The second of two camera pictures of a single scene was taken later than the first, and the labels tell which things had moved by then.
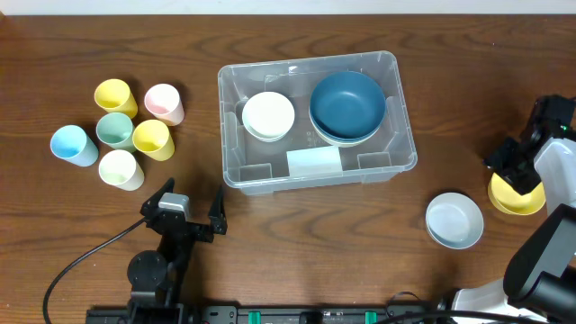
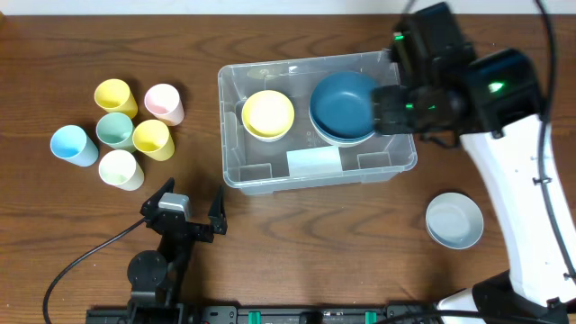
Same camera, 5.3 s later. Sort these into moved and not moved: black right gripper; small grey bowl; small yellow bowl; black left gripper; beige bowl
Moved: small yellow bowl; black right gripper
Not moved: beige bowl; black left gripper; small grey bowl
